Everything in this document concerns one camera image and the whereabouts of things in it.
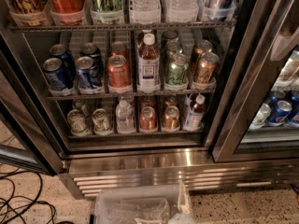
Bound blue Pepsi can back left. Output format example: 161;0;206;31
50;44;76;80

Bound white-green can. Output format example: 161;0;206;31
72;99;90;118
92;108;112;135
67;109;91;136

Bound closed glass fridge door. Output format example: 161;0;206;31
213;0;299;162

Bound orange soda can front middle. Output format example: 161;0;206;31
107;55;133;93

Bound stainless steel display fridge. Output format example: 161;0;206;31
0;0;299;198

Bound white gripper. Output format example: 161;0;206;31
135;180;196;224

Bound orange soda can back middle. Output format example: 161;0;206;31
109;42;129;59

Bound clear water bottle behind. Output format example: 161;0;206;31
119;96;135;106

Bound clear water bottle top right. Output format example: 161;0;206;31
164;0;199;22

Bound orange soda can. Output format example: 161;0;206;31
107;55;133;93
109;42;129;59

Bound tea bottle bottom shelf front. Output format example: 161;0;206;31
183;94;206;132

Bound green LaCroix can front middle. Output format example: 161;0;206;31
165;53;188;91

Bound white-green can bottom back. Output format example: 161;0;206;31
72;99;90;118

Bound gold can bottom front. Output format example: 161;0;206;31
162;105;180;132

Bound copper lacroix can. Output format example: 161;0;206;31
190;39;214;73
192;52;219;90

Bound orange can bottom back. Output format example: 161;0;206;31
140;96;157;109

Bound open fridge door left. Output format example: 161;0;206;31
0;35;64;175

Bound black floor cables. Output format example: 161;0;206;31
0;161;76;224

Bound copper LaCroix can front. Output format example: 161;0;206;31
192;52;219;90

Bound copper LaCroix can back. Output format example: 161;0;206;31
190;39;214;73

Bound green LaCroix can back middle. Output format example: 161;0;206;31
161;30;179;47

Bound clear plastic storage bin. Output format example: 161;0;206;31
93;184;180;224

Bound gold can bottom back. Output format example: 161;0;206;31
164;95;178;109

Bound gold can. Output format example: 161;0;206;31
162;105;180;132
164;95;178;109

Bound clear water bottle top left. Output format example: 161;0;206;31
129;0;161;24

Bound blue pepsi can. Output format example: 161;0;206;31
42;58;74;96
75;56;103;94
50;44;76;80
80;43;105;77

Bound blue Pepsi can right compartment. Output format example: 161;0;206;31
267;100;292;126

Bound clear water bottle front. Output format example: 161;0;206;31
116;100;135;134

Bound blue can right edge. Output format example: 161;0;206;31
287;91;299;127

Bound blue Pepsi can front left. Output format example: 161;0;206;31
42;58;74;96

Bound blue energy drink can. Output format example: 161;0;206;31
199;0;233;21

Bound white-green can bottom far left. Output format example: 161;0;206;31
67;109;91;136

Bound clear water bottle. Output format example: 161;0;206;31
119;96;135;106
129;0;161;24
116;100;135;134
164;0;199;22

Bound white can right compartment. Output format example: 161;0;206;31
249;103;271;130

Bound iced tea bottle middle shelf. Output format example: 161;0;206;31
137;33;161;92

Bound orange can bottom front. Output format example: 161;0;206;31
139;106;157;133

